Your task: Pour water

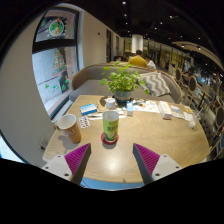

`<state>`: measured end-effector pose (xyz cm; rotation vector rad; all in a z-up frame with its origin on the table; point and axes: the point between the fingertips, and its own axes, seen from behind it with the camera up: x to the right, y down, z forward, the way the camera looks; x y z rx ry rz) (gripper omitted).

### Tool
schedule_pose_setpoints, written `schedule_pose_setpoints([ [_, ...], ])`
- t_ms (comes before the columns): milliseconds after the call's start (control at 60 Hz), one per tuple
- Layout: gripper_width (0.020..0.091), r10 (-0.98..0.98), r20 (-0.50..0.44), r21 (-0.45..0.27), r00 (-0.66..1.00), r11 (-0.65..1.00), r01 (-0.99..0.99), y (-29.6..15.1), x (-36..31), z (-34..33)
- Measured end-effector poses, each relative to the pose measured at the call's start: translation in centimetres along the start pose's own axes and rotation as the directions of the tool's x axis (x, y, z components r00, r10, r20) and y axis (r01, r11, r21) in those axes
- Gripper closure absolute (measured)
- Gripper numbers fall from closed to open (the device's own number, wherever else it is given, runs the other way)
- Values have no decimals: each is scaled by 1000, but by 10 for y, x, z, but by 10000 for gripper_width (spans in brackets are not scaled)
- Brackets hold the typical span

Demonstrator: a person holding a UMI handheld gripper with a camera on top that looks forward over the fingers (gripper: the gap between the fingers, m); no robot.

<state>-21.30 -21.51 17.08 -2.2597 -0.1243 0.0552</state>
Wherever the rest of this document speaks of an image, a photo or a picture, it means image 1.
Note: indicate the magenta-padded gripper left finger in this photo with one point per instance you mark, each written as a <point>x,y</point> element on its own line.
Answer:
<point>76,159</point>

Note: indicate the light blue upright box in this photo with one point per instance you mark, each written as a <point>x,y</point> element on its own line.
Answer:
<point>130,109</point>

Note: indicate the person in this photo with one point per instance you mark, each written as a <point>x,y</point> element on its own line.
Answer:
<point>151,63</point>
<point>138,60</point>

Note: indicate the long white box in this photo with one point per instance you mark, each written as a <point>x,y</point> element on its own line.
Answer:
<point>165,110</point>

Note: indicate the grey curved sofa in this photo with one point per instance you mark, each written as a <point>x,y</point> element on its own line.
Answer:
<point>85,86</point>

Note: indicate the white wall socket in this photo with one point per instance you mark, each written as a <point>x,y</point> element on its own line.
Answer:
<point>43,144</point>

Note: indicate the green-labelled clear drink bottle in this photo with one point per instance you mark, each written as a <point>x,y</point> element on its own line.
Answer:
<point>110,125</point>

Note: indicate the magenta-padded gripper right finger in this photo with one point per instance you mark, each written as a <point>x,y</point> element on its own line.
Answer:
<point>148,160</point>

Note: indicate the small white and blue box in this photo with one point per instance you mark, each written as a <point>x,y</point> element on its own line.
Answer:
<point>175,108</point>

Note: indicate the group of round-backed chairs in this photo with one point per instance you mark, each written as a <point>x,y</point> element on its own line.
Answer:
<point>193,85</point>

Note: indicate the large decorated window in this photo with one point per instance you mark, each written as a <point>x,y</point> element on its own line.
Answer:
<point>55,63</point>

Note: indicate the grey chevron cushion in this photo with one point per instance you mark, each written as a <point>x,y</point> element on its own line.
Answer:
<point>156,83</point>

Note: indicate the green potted plant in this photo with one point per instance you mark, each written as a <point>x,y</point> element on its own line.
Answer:
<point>121,80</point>

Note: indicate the white pen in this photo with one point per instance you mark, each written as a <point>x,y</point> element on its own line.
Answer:
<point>95,115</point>

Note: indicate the white printed leaflets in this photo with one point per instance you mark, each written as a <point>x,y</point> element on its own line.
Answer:
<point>146,106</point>

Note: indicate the blue and white flat box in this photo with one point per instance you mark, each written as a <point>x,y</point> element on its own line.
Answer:
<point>88,109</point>

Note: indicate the brown paper cup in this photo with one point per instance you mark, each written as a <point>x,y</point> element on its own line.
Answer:
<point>70,128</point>

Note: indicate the white pill blister pack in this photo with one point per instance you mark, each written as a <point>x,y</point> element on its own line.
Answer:
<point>84,122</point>

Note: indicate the flat round red coaster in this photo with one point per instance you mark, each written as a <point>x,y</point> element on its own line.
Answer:
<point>104,140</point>

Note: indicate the group of ceiling lights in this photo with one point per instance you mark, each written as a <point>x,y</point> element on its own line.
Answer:
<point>160,23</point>

